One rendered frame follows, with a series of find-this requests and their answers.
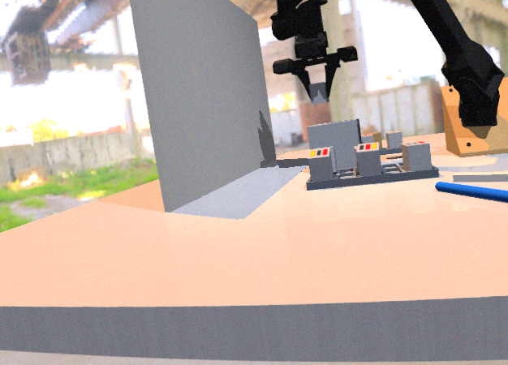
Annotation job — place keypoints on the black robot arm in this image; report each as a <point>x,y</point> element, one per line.
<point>468,67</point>

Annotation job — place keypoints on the blue cylinder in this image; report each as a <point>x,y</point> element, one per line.
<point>487,193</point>

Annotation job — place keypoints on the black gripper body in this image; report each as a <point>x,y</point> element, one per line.
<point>285,66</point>

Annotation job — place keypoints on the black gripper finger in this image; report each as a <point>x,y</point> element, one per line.
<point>305,79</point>
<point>329,75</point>

